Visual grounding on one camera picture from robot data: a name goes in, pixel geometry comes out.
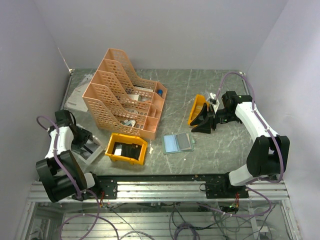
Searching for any aluminium rail frame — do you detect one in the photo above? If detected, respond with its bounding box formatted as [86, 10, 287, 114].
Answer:
[16, 175, 302, 240]

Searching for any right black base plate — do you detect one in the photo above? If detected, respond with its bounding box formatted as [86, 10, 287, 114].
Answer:
[199, 182, 249, 199]

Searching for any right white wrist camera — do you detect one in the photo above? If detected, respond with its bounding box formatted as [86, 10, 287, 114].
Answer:
[205, 92, 220, 113]

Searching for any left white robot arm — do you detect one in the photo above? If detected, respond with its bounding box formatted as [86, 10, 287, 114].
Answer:
[35, 109, 102, 203]

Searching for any black credit card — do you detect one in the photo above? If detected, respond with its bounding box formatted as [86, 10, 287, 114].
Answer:
[176, 132, 192, 151]

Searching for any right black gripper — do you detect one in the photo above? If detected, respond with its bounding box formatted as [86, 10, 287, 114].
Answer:
[190, 102, 240, 134]

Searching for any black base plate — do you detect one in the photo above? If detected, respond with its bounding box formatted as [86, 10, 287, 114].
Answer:
[72, 172, 118, 201]
[199, 182, 249, 199]

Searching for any white paper sheet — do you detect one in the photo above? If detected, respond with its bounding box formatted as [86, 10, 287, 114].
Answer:
[64, 74, 93, 113]

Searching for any silver clip in organizer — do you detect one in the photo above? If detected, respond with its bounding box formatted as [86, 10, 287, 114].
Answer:
[122, 119, 136, 127]

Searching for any yellow bin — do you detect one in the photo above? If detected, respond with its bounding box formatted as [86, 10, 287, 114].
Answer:
[187, 94, 209, 126]
[105, 133, 148, 166]

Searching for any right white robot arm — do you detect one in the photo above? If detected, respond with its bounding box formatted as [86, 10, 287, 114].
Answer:
[188, 91, 290, 198]

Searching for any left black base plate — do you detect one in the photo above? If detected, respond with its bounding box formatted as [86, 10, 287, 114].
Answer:
[72, 172, 118, 201]

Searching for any white bin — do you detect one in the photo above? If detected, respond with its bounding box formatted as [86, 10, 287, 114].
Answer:
[73, 135, 105, 165]

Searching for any pink file organizer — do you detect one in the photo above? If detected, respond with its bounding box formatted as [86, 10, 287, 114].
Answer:
[82, 48, 168, 140]

